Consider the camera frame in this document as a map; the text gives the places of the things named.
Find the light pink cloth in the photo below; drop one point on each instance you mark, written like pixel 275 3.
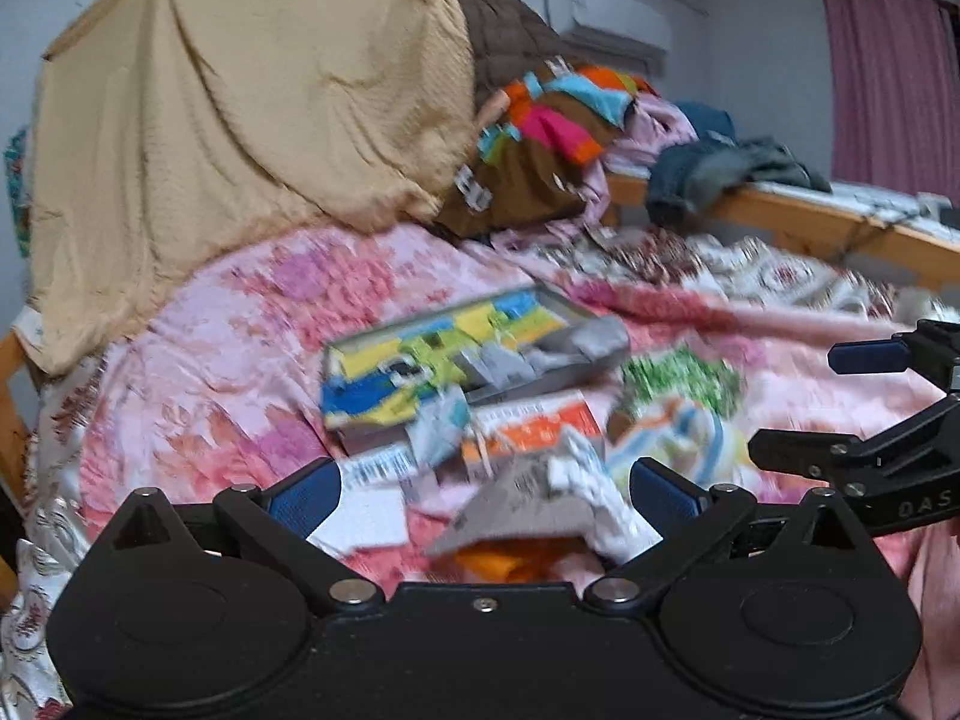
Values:
pixel 660 127

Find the pink floral bedsheet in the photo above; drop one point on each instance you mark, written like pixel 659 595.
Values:
pixel 247 330

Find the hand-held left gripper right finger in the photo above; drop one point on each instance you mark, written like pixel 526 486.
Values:
pixel 664 496

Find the grey cloth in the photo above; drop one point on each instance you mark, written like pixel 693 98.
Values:
pixel 570 345

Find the brown quilted comforter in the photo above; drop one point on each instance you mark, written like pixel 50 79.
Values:
pixel 502 37

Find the teal patterned cloth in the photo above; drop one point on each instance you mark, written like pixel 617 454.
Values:
pixel 16 187

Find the orange cloth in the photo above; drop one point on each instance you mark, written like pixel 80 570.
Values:
pixel 510 562

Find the white red ornate bedsheet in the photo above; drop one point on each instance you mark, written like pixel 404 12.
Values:
pixel 787 274

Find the pastel striped towel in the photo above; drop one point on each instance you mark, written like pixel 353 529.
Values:
pixel 675 439

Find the white tissue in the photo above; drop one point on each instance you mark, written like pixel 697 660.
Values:
pixel 600 495

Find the grey-green garment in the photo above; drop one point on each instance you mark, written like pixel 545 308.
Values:
pixel 765 161

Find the yellow green cartoon towel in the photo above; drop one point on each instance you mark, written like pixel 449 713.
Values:
pixel 375 375

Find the white paper sheet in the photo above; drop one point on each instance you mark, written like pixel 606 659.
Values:
pixel 371 517

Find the beige textured blanket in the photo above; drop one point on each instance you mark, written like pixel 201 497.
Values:
pixel 225 127

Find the green white patterned cloth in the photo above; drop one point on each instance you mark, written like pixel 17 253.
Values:
pixel 682 382

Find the orange white packet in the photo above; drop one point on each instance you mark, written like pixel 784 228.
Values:
pixel 532 427

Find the wooden bed rail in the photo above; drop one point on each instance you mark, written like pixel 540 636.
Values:
pixel 810 221

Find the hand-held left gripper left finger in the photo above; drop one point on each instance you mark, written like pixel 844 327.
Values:
pixel 309 499

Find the wooden bed frame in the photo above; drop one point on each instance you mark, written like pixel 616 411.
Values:
pixel 11 405

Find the pink curtain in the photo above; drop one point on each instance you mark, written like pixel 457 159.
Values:
pixel 892 82

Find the pale blue-grey cloth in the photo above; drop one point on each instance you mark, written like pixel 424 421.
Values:
pixel 439 427

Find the grey tray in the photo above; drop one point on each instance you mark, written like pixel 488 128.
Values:
pixel 592 319

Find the blue jeans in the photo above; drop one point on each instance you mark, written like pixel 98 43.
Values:
pixel 679 172

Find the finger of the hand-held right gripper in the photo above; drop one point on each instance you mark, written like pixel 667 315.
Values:
pixel 866 357
pixel 810 450

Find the white air conditioner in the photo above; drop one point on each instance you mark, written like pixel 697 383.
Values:
pixel 611 19

